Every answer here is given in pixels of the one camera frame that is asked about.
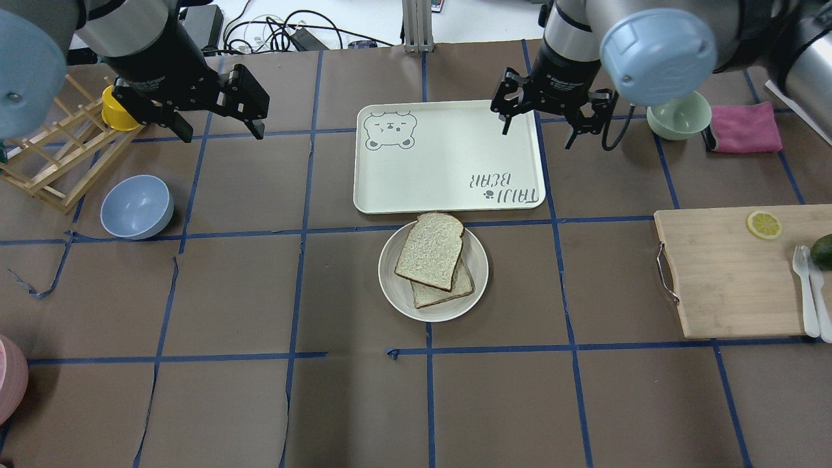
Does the black power adapter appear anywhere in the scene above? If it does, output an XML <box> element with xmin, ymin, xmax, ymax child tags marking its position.
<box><xmin>179</xmin><ymin>4</ymin><xmax>225</xmax><ymax>56</ymax></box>

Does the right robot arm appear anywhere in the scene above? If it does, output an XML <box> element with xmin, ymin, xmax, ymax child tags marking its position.
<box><xmin>490</xmin><ymin>1</ymin><xmax>831</xmax><ymax>151</ymax></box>

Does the lemon slice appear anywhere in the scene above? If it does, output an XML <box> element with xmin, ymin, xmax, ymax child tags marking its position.
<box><xmin>746</xmin><ymin>210</ymin><xmax>783</xmax><ymax>241</ymax></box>

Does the yellow cup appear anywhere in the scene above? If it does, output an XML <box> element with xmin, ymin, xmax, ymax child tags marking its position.
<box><xmin>101</xmin><ymin>84</ymin><xmax>142</xmax><ymax>131</ymax></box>

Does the wooden dish rack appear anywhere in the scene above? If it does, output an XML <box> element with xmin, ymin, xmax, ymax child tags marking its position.
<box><xmin>1</xmin><ymin>74</ymin><xmax>144</xmax><ymax>214</ymax></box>

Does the avocado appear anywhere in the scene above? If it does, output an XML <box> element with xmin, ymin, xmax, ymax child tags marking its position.
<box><xmin>809</xmin><ymin>234</ymin><xmax>832</xmax><ymax>270</ymax></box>

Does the pink plate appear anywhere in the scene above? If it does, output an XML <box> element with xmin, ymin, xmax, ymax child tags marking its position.
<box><xmin>1</xmin><ymin>335</ymin><xmax>29</xmax><ymax>424</ymax></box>

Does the pink cloth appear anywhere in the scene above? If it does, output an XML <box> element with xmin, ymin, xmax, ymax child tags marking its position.
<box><xmin>699</xmin><ymin>101</ymin><xmax>783</xmax><ymax>154</ymax></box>

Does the white plastic fork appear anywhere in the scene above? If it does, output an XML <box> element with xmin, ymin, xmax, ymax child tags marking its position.
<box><xmin>792</xmin><ymin>245</ymin><xmax>820</xmax><ymax>338</ymax></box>

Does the blue bowl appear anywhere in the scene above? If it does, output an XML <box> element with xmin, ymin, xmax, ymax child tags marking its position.
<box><xmin>100</xmin><ymin>174</ymin><xmax>174</xmax><ymax>241</ymax></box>

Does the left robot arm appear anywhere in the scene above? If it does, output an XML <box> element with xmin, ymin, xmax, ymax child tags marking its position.
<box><xmin>1</xmin><ymin>1</ymin><xmax>270</xmax><ymax>142</ymax></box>

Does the white plastic knife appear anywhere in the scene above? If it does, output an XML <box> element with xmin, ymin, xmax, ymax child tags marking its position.
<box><xmin>801</xmin><ymin>246</ymin><xmax>831</xmax><ymax>344</ymax></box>

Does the green bowl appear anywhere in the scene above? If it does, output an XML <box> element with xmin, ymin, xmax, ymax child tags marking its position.
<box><xmin>647</xmin><ymin>92</ymin><xmax>712</xmax><ymax>141</ymax></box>

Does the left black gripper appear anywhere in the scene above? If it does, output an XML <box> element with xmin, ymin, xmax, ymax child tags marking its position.
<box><xmin>112</xmin><ymin>63</ymin><xmax>270</xmax><ymax>143</ymax></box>

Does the cream bear tray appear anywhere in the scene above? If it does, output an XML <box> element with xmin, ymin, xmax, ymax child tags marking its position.
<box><xmin>353</xmin><ymin>100</ymin><xmax>545</xmax><ymax>215</ymax></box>

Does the aluminium frame post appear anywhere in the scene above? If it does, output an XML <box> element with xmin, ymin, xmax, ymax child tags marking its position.
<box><xmin>401</xmin><ymin>0</ymin><xmax>435</xmax><ymax>53</ymax></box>

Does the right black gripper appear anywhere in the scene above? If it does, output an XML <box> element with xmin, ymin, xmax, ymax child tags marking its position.
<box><xmin>490</xmin><ymin>62</ymin><xmax>618</xmax><ymax>150</ymax></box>

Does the wooden cutting board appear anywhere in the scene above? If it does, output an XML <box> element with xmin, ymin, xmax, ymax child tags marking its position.
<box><xmin>654</xmin><ymin>204</ymin><xmax>831</xmax><ymax>339</ymax></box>

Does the round white plate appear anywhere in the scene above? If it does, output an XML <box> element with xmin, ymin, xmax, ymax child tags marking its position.
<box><xmin>377</xmin><ymin>211</ymin><xmax>490</xmax><ymax>322</ymax></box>

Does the bread slice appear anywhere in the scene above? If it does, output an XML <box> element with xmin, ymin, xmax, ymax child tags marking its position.
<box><xmin>410</xmin><ymin>258</ymin><xmax>475</xmax><ymax>309</ymax></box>
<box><xmin>393</xmin><ymin>211</ymin><xmax>465</xmax><ymax>291</ymax></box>

